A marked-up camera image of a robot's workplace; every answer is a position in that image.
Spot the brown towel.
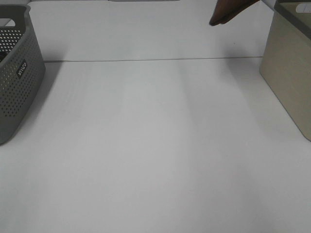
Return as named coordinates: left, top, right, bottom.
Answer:
left=209, top=0, right=259, bottom=26

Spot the beige storage bin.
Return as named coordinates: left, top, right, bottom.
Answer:
left=259, top=0, right=311, bottom=140

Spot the grey perforated plastic basket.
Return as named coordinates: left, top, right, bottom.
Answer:
left=0, top=4, right=46, bottom=144

